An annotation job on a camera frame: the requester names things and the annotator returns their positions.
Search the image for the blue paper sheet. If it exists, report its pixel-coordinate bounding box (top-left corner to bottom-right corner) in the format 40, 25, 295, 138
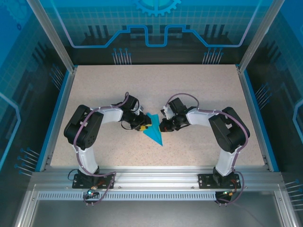
143, 113, 164, 147

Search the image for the blue trim strip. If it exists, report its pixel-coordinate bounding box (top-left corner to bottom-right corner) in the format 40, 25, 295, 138
35, 70, 72, 173

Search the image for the blue gear print panel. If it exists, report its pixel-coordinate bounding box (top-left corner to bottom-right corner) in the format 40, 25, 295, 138
39, 0, 275, 66

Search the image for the blue circuit print panel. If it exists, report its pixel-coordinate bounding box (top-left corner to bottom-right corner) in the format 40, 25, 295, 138
0, 0, 71, 227
245, 0, 303, 227

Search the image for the thin black wire loop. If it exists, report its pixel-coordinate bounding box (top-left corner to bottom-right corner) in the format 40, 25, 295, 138
120, 121, 134, 131

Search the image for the wide aluminium frame beam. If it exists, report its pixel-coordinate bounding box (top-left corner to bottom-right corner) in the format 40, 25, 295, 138
30, 165, 284, 191

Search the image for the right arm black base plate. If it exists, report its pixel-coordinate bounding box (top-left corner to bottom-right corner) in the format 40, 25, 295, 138
197, 173, 242, 190

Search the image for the slotted grey cable duct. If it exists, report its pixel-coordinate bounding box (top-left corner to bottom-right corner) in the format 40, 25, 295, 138
37, 192, 218, 201

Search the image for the aluminium side rail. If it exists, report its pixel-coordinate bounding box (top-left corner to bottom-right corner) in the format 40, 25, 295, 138
237, 65, 272, 173
39, 66, 78, 173

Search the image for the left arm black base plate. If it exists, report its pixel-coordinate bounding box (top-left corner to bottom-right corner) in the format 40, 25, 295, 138
72, 172, 115, 190

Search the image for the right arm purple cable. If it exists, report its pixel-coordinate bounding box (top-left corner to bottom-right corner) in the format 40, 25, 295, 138
165, 93, 250, 206

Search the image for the aluminium frame post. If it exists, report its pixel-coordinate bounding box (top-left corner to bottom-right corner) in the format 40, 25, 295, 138
25, 0, 78, 74
237, 0, 286, 74

